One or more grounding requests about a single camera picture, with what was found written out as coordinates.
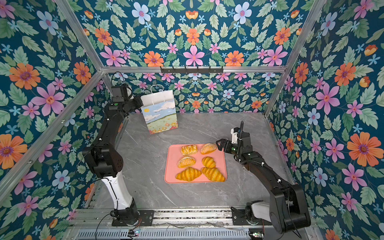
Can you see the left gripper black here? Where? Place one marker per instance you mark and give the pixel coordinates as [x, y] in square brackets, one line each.
[136, 102]

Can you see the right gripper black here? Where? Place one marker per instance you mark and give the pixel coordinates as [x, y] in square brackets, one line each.
[224, 141]

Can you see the small croissant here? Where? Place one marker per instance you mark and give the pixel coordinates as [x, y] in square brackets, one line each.
[208, 162]

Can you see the painted landscape paper bag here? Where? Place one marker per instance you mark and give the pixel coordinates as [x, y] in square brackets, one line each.
[159, 110]

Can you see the large croissant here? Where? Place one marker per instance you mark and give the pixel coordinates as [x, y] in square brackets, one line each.
[189, 174]
[213, 174]

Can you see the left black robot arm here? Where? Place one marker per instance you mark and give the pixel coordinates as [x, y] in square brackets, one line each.
[106, 163]

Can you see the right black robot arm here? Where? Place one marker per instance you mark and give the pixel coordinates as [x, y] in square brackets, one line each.
[287, 209]

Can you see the braided bread loaf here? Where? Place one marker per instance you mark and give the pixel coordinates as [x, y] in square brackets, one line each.
[189, 150]

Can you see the sesame bun far right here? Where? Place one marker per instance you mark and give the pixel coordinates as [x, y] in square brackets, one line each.
[208, 148]

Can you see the sesame bun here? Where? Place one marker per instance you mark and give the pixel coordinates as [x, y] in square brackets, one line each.
[208, 148]
[186, 161]

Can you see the sesame bun near left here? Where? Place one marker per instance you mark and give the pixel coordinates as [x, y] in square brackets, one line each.
[186, 161]

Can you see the pink plastic tray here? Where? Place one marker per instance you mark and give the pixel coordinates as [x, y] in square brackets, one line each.
[174, 155]

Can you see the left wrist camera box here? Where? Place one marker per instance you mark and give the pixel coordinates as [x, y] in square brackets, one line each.
[121, 93]

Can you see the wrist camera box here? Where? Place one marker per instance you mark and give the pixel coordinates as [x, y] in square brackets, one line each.
[235, 132]
[121, 93]

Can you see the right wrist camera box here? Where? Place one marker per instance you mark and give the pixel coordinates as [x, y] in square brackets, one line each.
[235, 132]

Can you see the aluminium cage frame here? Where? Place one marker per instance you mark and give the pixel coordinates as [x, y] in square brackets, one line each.
[44, 64]

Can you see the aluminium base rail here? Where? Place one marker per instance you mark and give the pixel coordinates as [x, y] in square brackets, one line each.
[216, 223]

